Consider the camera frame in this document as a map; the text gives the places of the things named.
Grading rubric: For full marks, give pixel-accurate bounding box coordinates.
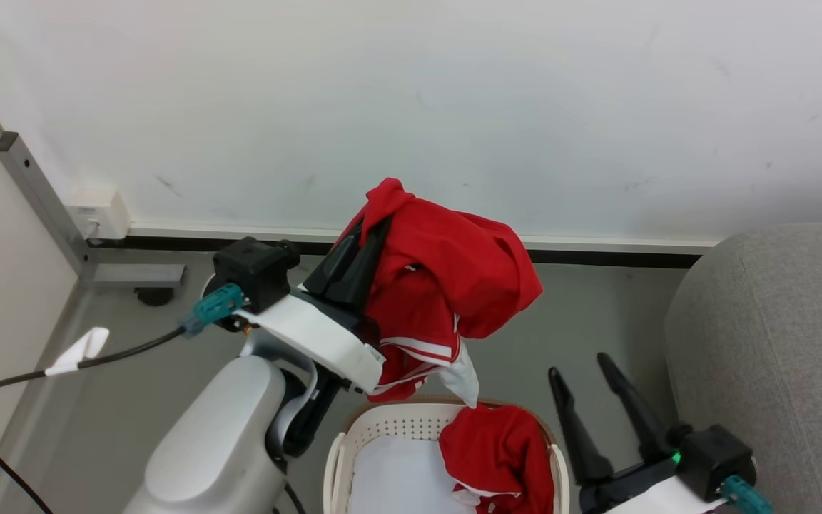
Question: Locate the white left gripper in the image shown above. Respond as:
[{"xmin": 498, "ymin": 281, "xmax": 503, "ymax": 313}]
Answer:
[{"xmin": 234, "ymin": 216, "xmax": 392, "ymax": 394}]

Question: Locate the teal left cable connector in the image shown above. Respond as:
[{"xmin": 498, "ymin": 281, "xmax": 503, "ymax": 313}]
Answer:
[{"xmin": 181, "ymin": 283, "xmax": 245, "ymax": 337}]

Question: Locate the red white-striped sports garment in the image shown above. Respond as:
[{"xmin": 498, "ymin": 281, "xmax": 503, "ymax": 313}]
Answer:
[{"xmin": 336, "ymin": 178, "xmax": 544, "ymax": 408}]

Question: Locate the white wall outlet box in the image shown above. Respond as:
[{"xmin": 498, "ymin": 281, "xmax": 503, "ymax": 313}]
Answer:
[{"xmin": 64, "ymin": 187, "xmax": 132, "ymax": 241}]

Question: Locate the grey metal frame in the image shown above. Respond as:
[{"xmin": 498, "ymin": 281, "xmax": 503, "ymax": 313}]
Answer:
[{"xmin": 0, "ymin": 131, "xmax": 188, "ymax": 290}]

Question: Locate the white cloth in basket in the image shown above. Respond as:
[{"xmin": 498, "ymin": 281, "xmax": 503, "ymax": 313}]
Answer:
[{"xmin": 347, "ymin": 435, "xmax": 470, "ymax": 514}]

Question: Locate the black round frame foot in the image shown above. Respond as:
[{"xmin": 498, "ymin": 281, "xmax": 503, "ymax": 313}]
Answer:
[{"xmin": 134, "ymin": 286, "xmax": 176, "ymax": 308}]

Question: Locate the teal cable connector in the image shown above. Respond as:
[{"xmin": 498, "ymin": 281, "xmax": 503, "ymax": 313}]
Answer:
[
  {"xmin": 721, "ymin": 475, "xmax": 775, "ymax": 514},
  {"xmin": 181, "ymin": 283, "xmax": 245, "ymax": 337}
]

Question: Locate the red garment with white trim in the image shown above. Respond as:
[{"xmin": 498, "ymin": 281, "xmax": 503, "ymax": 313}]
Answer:
[{"xmin": 439, "ymin": 403, "xmax": 556, "ymax": 514}]

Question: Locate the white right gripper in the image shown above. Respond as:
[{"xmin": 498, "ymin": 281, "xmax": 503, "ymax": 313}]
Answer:
[{"xmin": 548, "ymin": 352, "xmax": 727, "ymax": 514}]

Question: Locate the white perforated laundry basket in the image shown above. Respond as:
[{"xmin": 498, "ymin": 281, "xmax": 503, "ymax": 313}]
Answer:
[{"xmin": 323, "ymin": 397, "xmax": 571, "ymax": 514}]

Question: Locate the teal right cable connector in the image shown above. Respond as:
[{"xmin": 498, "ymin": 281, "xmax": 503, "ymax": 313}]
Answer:
[{"xmin": 721, "ymin": 475, "xmax": 775, "ymax": 514}]

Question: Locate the black cable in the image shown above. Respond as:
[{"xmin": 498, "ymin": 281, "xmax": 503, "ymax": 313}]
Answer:
[{"xmin": 0, "ymin": 326, "xmax": 188, "ymax": 514}]

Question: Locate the grey fabric sofa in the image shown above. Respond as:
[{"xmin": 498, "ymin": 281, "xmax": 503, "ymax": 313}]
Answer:
[{"xmin": 664, "ymin": 223, "xmax": 822, "ymax": 514}]

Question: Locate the white cable tag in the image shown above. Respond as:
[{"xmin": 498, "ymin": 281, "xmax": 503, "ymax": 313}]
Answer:
[{"xmin": 44, "ymin": 327, "xmax": 111, "ymax": 378}]

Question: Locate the white black skirting strip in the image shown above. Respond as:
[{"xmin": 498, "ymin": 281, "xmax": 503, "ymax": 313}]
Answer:
[{"xmin": 88, "ymin": 224, "xmax": 720, "ymax": 270}]

